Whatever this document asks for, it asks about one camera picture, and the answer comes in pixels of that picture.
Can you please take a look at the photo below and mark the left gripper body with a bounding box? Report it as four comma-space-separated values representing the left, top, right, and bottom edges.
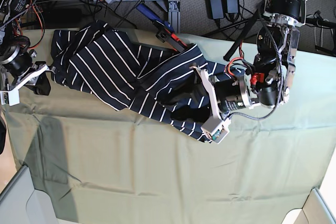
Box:
190, 63, 259, 119

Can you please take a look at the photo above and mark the aluminium table frame rail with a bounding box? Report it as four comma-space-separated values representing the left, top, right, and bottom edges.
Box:
155, 0, 181, 34

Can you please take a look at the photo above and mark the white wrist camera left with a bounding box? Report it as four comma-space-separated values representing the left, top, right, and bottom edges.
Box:
201, 116, 231, 144

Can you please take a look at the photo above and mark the navy white striped T-shirt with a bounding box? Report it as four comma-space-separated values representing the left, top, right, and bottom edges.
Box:
51, 20, 220, 142

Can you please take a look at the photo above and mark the green table cloth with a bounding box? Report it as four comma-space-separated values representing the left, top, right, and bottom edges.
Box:
5, 27, 336, 224

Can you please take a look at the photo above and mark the black tripod stand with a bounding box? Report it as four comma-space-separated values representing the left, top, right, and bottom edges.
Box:
202, 6, 336, 62

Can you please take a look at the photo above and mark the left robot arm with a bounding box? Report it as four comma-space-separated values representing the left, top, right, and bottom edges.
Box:
165, 0, 307, 123

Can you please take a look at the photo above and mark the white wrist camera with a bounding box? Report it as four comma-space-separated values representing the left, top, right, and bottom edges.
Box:
201, 116, 231, 144
1, 89, 20, 106

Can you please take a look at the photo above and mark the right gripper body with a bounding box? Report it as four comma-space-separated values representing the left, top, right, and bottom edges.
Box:
5, 61, 54, 91

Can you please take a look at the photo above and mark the red black blue clamp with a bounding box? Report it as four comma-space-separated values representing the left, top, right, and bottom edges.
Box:
136, 4, 187, 52

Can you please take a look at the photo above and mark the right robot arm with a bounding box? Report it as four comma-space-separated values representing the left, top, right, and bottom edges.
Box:
1, 0, 51, 95

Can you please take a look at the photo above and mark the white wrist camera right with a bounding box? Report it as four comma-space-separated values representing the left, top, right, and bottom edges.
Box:
1, 89, 20, 106

